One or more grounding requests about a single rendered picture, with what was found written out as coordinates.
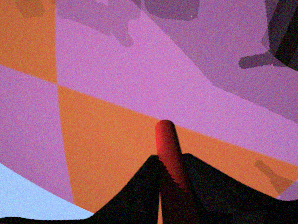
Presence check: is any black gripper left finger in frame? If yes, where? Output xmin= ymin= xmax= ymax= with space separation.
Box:
xmin=0 ymin=155 xmax=161 ymax=224

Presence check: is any red peg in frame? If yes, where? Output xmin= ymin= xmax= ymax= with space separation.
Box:
xmin=154 ymin=120 xmax=200 ymax=224

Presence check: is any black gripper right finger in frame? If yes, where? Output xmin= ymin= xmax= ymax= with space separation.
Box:
xmin=182 ymin=153 xmax=298 ymax=224

